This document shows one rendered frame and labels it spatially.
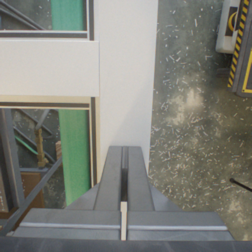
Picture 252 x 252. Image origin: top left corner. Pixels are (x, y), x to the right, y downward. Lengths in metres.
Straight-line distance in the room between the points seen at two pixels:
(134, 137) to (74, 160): 0.12
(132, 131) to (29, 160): 1.24
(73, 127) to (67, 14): 0.13
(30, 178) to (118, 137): 0.90
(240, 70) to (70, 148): 0.79
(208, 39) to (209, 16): 0.12
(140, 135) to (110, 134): 0.03
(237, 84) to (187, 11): 0.52
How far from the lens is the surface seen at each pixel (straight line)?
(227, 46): 1.09
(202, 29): 1.19
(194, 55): 1.16
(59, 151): 1.19
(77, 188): 0.27
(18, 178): 0.73
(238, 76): 0.89
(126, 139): 0.15
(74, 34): 0.21
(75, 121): 0.23
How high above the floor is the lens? 1.08
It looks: 75 degrees down
